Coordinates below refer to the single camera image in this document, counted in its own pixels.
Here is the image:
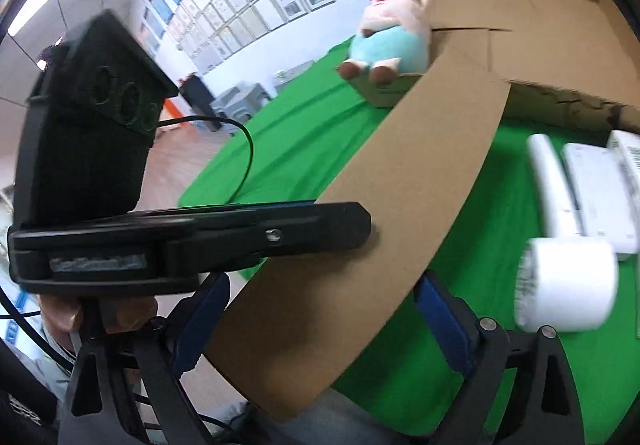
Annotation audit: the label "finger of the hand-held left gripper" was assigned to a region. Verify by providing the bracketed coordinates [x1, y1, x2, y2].
[131, 199, 322, 223]
[164, 202, 372, 274]

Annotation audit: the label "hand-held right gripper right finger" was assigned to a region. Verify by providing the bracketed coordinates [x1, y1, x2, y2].
[414, 270, 586, 445]

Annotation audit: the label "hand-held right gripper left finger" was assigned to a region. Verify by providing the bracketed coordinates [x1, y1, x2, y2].
[59, 271, 232, 445]

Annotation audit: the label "long cardboard insert tray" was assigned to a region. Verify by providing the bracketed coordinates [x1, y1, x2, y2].
[205, 30, 513, 423]

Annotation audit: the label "white hair dryer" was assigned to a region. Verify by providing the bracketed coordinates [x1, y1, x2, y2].
[514, 134, 620, 333]

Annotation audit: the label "white rectangular device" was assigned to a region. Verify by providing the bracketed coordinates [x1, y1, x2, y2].
[560, 142, 640, 261]

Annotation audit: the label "white barcode carton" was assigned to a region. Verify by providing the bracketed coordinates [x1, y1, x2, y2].
[606, 130, 640, 206]

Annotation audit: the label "large cardboard box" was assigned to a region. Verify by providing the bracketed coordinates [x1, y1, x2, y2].
[335, 0, 640, 136]

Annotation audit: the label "person's left forearm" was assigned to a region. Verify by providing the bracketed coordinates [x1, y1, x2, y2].
[0, 325, 78, 421]

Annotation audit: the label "person's left hand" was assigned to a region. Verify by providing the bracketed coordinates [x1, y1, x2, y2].
[39, 296, 159, 335]

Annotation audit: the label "green cloth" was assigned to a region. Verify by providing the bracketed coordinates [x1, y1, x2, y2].
[177, 37, 640, 438]

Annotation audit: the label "grey cabinets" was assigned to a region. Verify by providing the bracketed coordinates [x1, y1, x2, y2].
[214, 81, 273, 132]

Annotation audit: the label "person's grey clothing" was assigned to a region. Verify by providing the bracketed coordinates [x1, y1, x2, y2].
[210, 387, 406, 445]

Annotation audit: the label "ceiling light panel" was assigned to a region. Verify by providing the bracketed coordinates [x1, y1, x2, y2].
[7, 0, 56, 40]

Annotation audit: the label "pink pig plush toy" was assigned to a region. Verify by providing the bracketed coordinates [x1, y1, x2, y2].
[337, 0, 433, 84]

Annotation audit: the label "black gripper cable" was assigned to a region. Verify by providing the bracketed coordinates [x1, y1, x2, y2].
[155, 116, 253, 204]

